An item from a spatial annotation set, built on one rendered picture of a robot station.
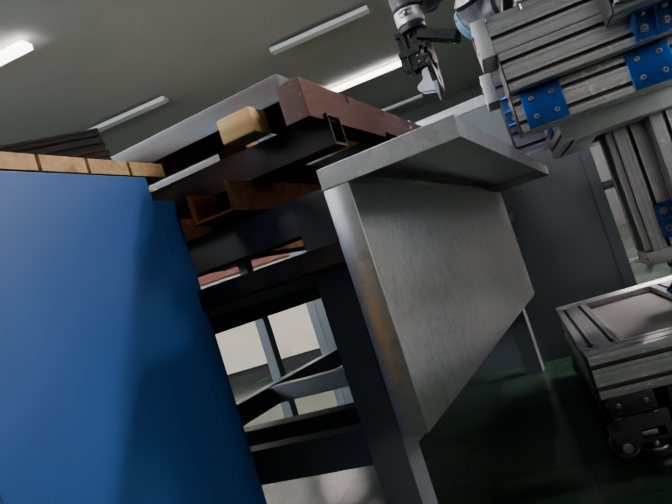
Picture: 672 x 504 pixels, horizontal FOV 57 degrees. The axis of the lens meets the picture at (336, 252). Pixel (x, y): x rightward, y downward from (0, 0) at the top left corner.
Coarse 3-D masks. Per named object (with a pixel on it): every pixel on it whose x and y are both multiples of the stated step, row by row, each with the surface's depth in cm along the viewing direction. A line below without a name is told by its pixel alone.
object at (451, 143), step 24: (456, 120) 77; (384, 144) 80; (408, 144) 79; (432, 144) 78; (456, 144) 98; (480, 144) 88; (504, 144) 114; (336, 168) 83; (360, 168) 82; (384, 168) 99; (408, 168) 107; (432, 168) 117; (456, 168) 128; (480, 168) 142; (504, 168) 159; (528, 168) 181
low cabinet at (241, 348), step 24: (264, 264) 485; (288, 312) 481; (216, 336) 499; (240, 336) 493; (288, 336) 482; (312, 336) 476; (240, 360) 494; (264, 360) 488; (288, 360) 486; (240, 384) 498
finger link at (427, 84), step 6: (426, 72) 160; (426, 78) 160; (438, 78) 159; (420, 84) 161; (426, 84) 160; (432, 84) 160; (438, 84) 159; (420, 90) 161; (426, 90) 160; (432, 90) 160; (438, 90) 159
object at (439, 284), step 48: (336, 192) 83; (384, 192) 95; (432, 192) 121; (480, 192) 168; (384, 240) 88; (432, 240) 111; (480, 240) 148; (384, 288) 82; (432, 288) 102; (480, 288) 133; (528, 288) 191; (384, 336) 82; (432, 336) 94; (480, 336) 120; (432, 384) 87
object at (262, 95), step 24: (240, 96) 96; (264, 96) 95; (192, 120) 100; (216, 120) 98; (144, 144) 105; (168, 144) 103; (192, 144) 101; (216, 144) 106; (168, 168) 111; (192, 168) 131
